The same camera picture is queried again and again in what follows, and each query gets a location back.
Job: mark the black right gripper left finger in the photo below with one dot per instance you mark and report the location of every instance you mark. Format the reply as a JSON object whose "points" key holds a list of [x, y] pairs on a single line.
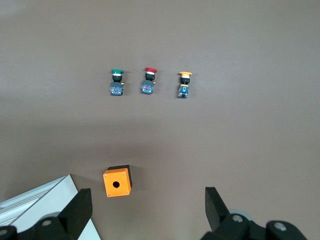
{"points": [[73, 215]]}

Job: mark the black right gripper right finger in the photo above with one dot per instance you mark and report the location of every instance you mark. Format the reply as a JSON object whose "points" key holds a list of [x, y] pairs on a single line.
{"points": [[217, 212]]}

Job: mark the green mushroom push button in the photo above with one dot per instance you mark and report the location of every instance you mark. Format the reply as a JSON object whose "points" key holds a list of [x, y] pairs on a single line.
{"points": [[116, 85]]}

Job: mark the white drawer cabinet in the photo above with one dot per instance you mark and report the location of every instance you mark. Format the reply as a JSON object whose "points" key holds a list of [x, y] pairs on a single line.
{"points": [[50, 202]]}

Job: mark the yellow mushroom push button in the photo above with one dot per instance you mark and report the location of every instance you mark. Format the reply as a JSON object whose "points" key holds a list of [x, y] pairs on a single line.
{"points": [[184, 86]]}

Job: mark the red mushroom push button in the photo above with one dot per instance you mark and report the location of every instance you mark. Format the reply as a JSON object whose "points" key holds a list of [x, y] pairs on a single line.
{"points": [[148, 83]]}

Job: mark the orange button enclosure box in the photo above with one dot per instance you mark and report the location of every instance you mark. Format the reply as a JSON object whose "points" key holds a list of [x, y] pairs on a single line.
{"points": [[116, 183]]}

